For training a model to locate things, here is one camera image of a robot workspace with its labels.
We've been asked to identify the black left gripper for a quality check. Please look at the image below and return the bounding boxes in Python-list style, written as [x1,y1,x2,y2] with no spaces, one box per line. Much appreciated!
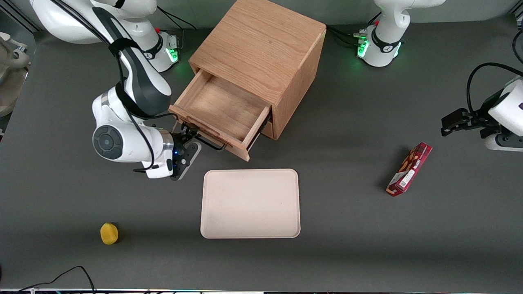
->
[441,108,504,139]

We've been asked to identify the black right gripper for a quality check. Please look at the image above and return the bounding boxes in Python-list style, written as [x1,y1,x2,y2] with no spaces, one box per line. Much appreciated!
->
[170,124,203,182]

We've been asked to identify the black metal drawer handle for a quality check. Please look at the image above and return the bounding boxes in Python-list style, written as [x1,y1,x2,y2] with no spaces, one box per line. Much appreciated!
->
[185,122,228,152]

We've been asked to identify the wooden drawer with light interior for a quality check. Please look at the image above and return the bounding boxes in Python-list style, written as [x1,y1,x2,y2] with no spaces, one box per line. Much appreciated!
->
[168,68,273,162]

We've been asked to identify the wooden drawer cabinet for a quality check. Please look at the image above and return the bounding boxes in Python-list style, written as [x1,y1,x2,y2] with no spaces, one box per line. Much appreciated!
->
[189,0,327,141]

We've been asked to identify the red cookie box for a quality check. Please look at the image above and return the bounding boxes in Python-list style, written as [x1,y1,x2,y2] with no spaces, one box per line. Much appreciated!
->
[386,142,433,197]

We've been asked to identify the beige plastic tray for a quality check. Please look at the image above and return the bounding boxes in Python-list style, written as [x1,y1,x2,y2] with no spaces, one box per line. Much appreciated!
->
[200,168,302,239]

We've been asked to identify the yellow lemon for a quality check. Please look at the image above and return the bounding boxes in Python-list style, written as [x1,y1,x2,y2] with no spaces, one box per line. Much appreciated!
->
[100,222,120,245]

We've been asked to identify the beige plastic object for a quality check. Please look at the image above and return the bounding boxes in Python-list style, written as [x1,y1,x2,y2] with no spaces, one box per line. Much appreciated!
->
[0,32,31,120]

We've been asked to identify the black left arm loop cable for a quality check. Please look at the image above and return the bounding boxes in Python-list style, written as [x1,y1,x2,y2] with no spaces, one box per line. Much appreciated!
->
[467,62,523,116]

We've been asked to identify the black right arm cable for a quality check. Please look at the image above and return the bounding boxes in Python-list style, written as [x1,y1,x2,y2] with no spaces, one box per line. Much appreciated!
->
[51,0,181,173]

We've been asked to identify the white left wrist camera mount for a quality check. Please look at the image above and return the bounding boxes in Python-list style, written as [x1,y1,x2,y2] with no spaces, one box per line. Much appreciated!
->
[485,133,523,152]

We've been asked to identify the black hanging cable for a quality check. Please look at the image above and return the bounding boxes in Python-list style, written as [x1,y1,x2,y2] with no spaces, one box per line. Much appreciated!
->
[512,29,523,64]

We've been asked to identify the black right arm base cables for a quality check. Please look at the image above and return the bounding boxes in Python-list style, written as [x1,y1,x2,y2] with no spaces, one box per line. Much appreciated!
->
[154,8,197,53]

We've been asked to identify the black arm base cables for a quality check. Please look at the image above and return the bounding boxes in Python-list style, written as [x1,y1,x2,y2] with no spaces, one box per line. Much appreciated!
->
[327,11,383,46]
[154,8,197,53]

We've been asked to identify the black left arm base cables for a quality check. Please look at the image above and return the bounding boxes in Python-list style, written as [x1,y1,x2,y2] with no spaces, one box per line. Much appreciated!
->
[327,11,383,46]

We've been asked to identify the thin black floor cable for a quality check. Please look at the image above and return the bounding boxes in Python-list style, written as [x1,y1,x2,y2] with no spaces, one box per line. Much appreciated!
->
[16,266,97,293]

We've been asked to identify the black aluminium frame rail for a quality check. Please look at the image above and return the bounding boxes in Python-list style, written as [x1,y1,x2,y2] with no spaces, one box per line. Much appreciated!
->
[0,8,42,34]

